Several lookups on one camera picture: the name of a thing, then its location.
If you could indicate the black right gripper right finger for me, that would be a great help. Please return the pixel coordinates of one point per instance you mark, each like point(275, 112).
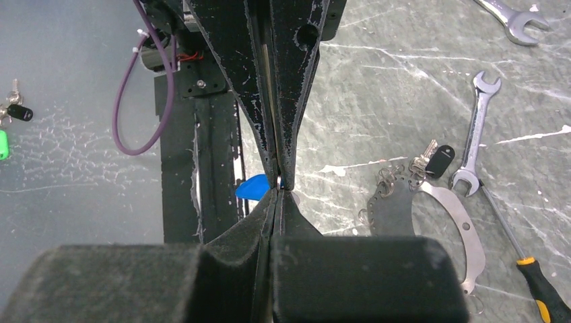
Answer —
point(318, 278)

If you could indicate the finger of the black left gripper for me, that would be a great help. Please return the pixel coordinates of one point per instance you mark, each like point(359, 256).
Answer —
point(231, 30)
point(296, 29)

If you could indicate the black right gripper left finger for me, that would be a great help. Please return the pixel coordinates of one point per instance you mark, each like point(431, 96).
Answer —
point(224, 280)

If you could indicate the blue key tag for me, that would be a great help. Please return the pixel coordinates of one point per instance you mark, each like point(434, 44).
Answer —
point(254, 188)

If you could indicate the metal arc keyring plate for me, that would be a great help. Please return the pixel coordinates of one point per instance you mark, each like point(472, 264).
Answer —
point(388, 212)

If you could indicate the black key fob with keys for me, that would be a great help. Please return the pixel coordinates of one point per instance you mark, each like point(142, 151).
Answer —
point(433, 162)

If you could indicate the small silver wrench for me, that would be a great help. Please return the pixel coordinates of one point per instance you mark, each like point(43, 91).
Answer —
point(467, 173)

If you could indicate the large silver wrench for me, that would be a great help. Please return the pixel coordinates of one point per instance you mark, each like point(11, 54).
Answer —
point(514, 21)

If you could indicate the black key fob reflection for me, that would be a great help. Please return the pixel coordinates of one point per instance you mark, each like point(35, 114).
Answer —
point(13, 107)

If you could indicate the yellow black screwdriver near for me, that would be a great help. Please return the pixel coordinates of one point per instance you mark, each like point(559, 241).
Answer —
point(552, 308)

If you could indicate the green key tag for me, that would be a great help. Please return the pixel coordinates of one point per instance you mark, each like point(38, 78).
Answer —
point(4, 145)

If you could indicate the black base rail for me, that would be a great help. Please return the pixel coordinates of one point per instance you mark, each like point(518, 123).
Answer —
point(201, 159)

